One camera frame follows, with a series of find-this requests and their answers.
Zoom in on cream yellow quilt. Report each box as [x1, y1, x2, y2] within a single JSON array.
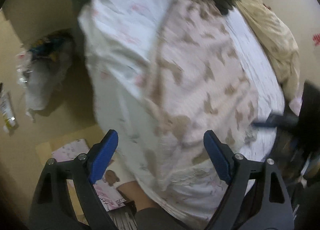
[[236, 0, 300, 101]]

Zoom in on white plastic bag pile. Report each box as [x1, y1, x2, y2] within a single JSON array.
[[16, 29, 75, 121]]

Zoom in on white floral bed sheet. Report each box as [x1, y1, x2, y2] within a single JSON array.
[[77, 0, 286, 228]]

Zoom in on pink bear print pants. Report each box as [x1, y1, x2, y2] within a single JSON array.
[[145, 0, 258, 228]]

